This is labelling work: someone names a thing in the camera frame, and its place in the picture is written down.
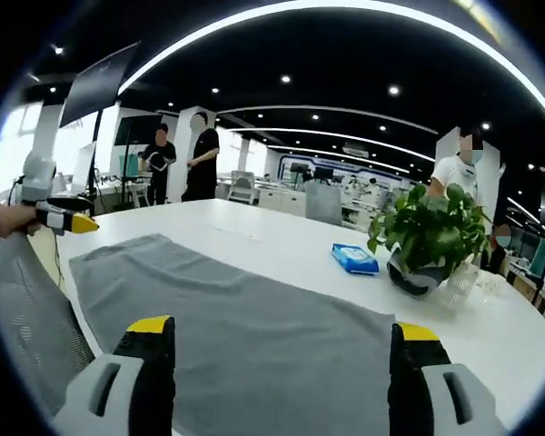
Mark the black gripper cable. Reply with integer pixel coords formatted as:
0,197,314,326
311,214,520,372
50,229,66,287

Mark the blue wet wipes packet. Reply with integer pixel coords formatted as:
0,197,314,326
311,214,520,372
331,243,382,276

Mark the person's left hand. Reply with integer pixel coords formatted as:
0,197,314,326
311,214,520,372
0,199,43,241

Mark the grey mesh office chair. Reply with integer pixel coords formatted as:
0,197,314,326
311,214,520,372
0,234,97,421

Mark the grey towel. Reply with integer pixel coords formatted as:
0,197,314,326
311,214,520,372
67,233,397,436

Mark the grey chair back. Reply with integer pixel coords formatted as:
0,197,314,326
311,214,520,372
304,180,343,227

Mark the black screen on stand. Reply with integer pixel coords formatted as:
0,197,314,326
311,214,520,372
57,40,143,129

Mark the white office chair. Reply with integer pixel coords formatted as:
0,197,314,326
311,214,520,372
227,170,262,206

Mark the clear glass vase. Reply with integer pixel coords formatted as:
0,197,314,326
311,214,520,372
441,262,479,311

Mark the green potted plant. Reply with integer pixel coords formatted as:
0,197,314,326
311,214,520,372
366,182,492,273

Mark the grey round plant pot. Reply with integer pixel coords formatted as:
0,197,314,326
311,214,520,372
384,257,450,299

